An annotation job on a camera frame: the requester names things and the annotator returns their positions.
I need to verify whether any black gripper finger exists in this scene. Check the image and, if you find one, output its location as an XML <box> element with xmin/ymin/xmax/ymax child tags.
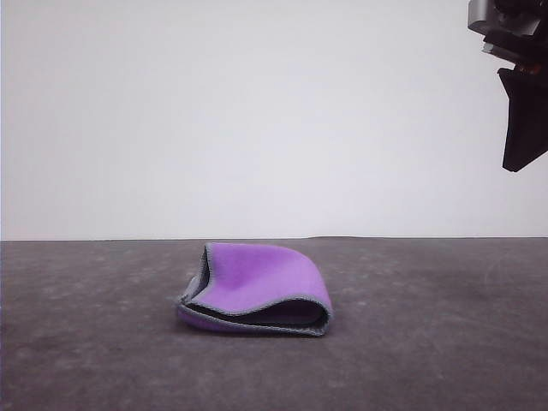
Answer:
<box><xmin>496</xmin><ymin>67</ymin><xmax>548</xmax><ymax>173</ymax></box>

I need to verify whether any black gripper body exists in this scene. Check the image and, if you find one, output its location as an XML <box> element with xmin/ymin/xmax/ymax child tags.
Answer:
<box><xmin>483</xmin><ymin>19</ymin><xmax>548</xmax><ymax>77</ymax></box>

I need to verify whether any purple towel with grey hem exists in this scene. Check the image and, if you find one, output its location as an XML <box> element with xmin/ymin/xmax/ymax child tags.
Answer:
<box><xmin>173</xmin><ymin>241</ymin><xmax>334</xmax><ymax>338</ymax></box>

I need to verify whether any grey table cloth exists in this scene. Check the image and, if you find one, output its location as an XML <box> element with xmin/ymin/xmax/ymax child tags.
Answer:
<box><xmin>0</xmin><ymin>235</ymin><xmax>548</xmax><ymax>411</ymax></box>

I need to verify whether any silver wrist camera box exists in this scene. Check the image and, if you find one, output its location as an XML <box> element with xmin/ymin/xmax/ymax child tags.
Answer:
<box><xmin>467</xmin><ymin>0</ymin><xmax>543</xmax><ymax>39</ymax></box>

